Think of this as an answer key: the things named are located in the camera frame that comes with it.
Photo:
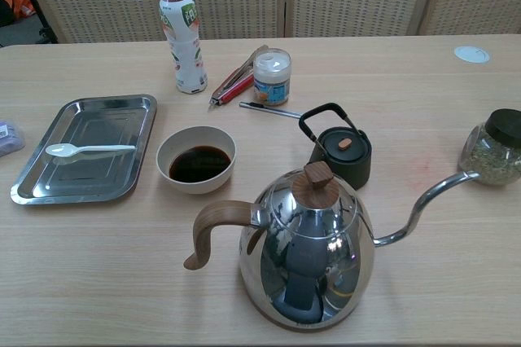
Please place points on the rectangular stainless steel tray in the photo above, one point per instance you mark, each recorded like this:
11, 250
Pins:
87, 147

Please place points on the silver and black pen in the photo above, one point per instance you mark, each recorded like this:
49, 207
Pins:
268, 108

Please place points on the purple packaged item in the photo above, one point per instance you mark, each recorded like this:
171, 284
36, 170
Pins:
9, 139

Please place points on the orange and black bag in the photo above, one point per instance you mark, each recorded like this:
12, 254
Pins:
16, 3

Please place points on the glass jar with black lid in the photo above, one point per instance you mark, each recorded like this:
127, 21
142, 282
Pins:
494, 151

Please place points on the white plastic spoon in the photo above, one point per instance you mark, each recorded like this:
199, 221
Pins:
65, 150

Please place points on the small black teapot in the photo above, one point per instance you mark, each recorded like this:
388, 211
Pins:
342, 151

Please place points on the small white-lidded plastic jar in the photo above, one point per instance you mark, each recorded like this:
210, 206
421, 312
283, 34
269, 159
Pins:
272, 76

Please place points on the black stand leg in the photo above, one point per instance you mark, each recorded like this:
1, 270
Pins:
45, 31

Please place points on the yellow-capped drink bottle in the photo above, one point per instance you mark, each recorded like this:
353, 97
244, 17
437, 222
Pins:
182, 37

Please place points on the white bowl of dark liquid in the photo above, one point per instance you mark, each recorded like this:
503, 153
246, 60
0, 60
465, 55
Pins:
196, 163

